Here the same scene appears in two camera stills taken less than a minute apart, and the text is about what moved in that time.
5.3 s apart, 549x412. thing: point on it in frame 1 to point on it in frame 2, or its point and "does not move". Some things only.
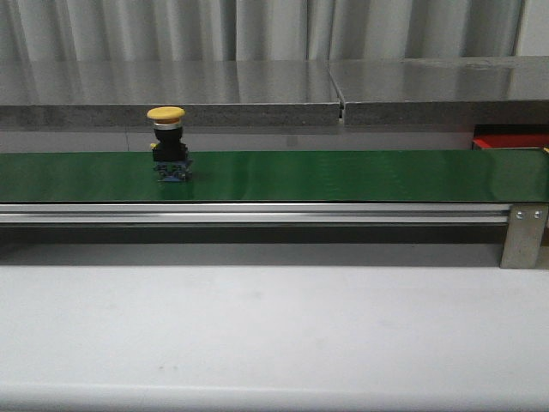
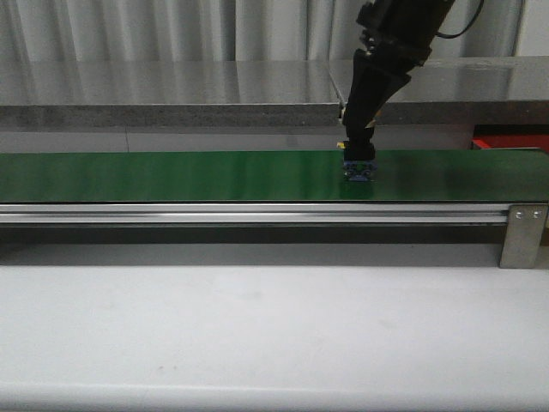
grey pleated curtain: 256,30 does not move
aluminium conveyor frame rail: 254,214 does not move
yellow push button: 170,153 to 358,170
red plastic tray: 510,142 does not move
